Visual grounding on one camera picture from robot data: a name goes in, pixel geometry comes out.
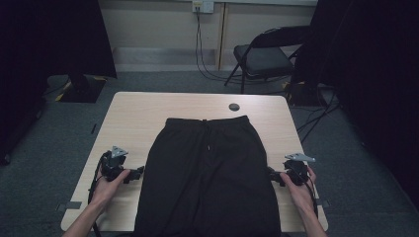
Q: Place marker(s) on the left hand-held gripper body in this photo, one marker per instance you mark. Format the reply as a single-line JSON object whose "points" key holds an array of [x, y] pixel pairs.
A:
{"points": [[112, 166]]}

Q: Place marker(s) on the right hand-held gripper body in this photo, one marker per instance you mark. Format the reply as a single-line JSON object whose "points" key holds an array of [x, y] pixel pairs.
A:
{"points": [[298, 171]]}

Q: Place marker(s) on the black pants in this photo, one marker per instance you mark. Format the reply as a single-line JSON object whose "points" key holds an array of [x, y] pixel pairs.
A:
{"points": [[207, 184]]}

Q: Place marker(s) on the person's right hand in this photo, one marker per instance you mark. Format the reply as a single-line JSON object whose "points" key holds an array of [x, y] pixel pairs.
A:
{"points": [[301, 196]]}

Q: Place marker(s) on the person's left hand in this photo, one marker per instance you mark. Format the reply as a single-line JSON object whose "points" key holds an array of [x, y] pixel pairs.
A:
{"points": [[103, 191]]}

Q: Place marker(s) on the grey tape strip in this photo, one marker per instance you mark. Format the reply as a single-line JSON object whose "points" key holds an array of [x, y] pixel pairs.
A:
{"points": [[72, 205], [324, 203]]}

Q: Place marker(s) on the small black floor tape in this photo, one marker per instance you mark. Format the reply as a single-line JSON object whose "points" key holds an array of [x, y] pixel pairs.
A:
{"points": [[94, 128]]}

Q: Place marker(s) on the black stand base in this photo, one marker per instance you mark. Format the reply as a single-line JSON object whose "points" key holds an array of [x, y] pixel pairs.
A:
{"points": [[84, 92], [303, 95]]}

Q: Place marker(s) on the black round table grommet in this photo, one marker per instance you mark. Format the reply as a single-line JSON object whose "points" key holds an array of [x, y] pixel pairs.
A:
{"points": [[234, 107]]}

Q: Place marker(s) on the black folding chair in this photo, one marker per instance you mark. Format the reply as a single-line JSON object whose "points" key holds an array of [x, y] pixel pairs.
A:
{"points": [[263, 61]]}

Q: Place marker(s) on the black curtain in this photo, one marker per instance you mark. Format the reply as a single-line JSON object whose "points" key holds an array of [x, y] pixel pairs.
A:
{"points": [[372, 82], [49, 39]]}

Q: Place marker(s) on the wooden wall strip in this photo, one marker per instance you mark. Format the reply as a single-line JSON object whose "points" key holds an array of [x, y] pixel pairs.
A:
{"points": [[221, 36]]}

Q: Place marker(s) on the white wall outlet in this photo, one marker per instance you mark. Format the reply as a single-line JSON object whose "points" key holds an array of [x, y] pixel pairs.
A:
{"points": [[203, 6]]}

